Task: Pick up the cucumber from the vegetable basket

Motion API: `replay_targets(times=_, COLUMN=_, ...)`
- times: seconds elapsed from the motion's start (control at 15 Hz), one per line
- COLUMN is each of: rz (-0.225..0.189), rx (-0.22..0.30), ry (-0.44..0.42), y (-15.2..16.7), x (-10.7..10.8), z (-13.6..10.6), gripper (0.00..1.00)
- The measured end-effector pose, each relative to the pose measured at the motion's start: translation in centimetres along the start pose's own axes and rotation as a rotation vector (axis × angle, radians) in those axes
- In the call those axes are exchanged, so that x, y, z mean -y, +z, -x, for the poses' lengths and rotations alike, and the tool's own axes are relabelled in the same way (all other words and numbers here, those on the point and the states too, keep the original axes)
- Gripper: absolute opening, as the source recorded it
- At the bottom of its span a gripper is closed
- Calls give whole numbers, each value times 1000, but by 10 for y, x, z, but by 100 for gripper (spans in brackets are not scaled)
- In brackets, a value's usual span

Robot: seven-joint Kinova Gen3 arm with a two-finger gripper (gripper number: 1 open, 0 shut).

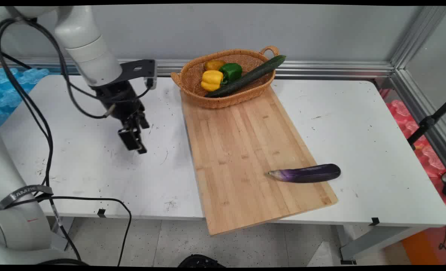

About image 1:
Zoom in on black round floor object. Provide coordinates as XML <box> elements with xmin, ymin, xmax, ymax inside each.
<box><xmin>177</xmin><ymin>254</ymin><xmax>226</xmax><ymax>268</ymax></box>

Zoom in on long horizontal aluminium frame rail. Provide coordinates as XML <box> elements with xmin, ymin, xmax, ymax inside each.
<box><xmin>0</xmin><ymin>57</ymin><xmax>396</xmax><ymax>80</ymax></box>

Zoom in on bamboo cutting board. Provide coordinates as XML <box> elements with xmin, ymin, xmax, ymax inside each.
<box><xmin>181</xmin><ymin>85</ymin><xmax>338</xmax><ymax>236</ymax></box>

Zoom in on black cable under table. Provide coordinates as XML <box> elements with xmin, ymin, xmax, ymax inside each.
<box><xmin>39</xmin><ymin>196</ymin><xmax>132</xmax><ymax>266</ymax></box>

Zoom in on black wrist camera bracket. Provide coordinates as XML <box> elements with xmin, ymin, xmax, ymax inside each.
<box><xmin>119</xmin><ymin>59</ymin><xmax>158</xmax><ymax>90</ymax></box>

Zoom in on grey metal table leg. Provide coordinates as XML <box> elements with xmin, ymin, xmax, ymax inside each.
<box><xmin>337</xmin><ymin>225</ymin><xmax>431</xmax><ymax>265</ymax></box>

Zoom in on dark green cucumber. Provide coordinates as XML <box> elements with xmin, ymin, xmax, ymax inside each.
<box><xmin>204</xmin><ymin>55</ymin><xmax>287</xmax><ymax>98</ymax></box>

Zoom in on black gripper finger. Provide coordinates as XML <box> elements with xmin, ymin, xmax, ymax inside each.
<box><xmin>118</xmin><ymin>127</ymin><xmax>142</xmax><ymax>152</ymax></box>
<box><xmin>134</xmin><ymin>112</ymin><xmax>150</xmax><ymax>155</ymax></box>

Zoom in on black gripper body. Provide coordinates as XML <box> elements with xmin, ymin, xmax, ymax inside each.
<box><xmin>91</xmin><ymin>80</ymin><xmax>147</xmax><ymax>131</ymax></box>

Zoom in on purple eggplant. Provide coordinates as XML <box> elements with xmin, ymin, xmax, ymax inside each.
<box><xmin>267</xmin><ymin>163</ymin><xmax>341</xmax><ymax>184</ymax></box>

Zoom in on red foam floor mat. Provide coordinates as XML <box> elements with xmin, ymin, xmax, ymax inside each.
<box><xmin>380</xmin><ymin>88</ymin><xmax>446</xmax><ymax>180</ymax></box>

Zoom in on aluminium side frame rail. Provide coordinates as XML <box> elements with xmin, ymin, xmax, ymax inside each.
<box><xmin>390</xmin><ymin>69</ymin><xmax>446</xmax><ymax>177</ymax></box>

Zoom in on yellow bell pepper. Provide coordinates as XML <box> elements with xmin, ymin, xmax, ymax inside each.
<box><xmin>201</xmin><ymin>70</ymin><xmax>224</xmax><ymax>92</ymax></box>

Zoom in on grey velcro cable strap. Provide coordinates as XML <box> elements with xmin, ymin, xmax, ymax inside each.
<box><xmin>0</xmin><ymin>184</ymin><xmax>54</xmax><ymax>212</ymax></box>

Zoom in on thick black cable bundle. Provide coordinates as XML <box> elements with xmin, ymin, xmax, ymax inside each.
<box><xmin>0</xmin><ymin>18</ymin><xmax>82</xmax><ymax>263</ymax></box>

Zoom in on upright aluminium frame post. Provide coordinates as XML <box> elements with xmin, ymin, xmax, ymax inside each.
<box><xmin>390</xmin><ymin>6</ymin><xmax>446</xmax><ymax>70</ymax></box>

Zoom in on orange bell pepper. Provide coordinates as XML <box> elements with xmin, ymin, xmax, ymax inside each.
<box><xmin>204</xmin><ymin>59</ymin><xmax>226</xmax><ymax>72</ymax></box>

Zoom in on green bell pepper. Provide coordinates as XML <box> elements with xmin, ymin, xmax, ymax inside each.
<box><xmin>218</xmin><ymin>63</ymin><xmax>243</xmax><ymax>84</ymax></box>

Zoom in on black tripod stand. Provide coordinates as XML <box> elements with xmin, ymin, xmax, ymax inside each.
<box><xmin>407</xmin><ymin>96</ymin><xmax>446</xmax><ymax>151</ymax></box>

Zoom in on woven wicker basket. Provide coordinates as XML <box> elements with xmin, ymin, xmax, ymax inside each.
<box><xmin>170</xmin><ymin>46</ymin><xmax>280</xmax><ymax>110</ymax></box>

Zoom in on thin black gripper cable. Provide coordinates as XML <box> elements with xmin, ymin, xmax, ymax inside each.
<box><xmin>27</xmin><ymin>19</ymin><xmax>151</xmax><ymax>120</ymax></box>

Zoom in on thin black floor cable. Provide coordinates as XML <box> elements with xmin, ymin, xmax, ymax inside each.
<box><xmin>438</xmin><ymin>201</ymin><xmax>446</xmax><ymax>265</ymax></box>

